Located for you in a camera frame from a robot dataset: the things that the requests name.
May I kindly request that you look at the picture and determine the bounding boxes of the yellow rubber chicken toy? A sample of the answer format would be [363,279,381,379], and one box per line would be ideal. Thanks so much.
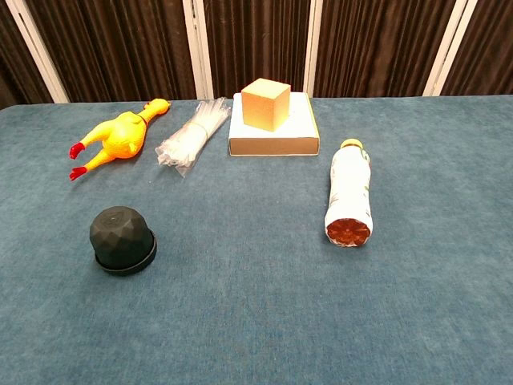
[68,98,172,182]

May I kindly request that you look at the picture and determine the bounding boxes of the white frame post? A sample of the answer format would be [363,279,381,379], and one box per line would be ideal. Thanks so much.
[182,0,215,100]
[302,0,325,99]
[4,0,71,104]
[422,0,469,97]

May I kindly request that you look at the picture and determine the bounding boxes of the tan foam cube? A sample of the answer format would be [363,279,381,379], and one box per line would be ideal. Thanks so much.
[240,78,291,132]

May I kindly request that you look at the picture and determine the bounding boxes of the white labelled drink bottle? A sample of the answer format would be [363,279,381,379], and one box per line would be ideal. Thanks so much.
[323,138,374,249]

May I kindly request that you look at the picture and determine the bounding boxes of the blue table cloth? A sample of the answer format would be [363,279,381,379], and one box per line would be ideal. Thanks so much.
[0,94,513,385]

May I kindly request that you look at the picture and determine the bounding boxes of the black faceted dome object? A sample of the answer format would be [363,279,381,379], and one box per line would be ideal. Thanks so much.
[88,205,159,277]

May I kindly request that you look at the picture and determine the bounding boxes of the clear plastic straw bundle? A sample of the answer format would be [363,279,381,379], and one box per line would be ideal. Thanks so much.
[155,96,233,178]

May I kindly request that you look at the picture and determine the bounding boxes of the dark brown curtain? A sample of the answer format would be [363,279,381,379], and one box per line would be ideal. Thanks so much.
[0,0,513,109]

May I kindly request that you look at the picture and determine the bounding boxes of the flat white cardboard box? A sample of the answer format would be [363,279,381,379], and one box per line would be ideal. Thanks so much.
[228,92,321,158]

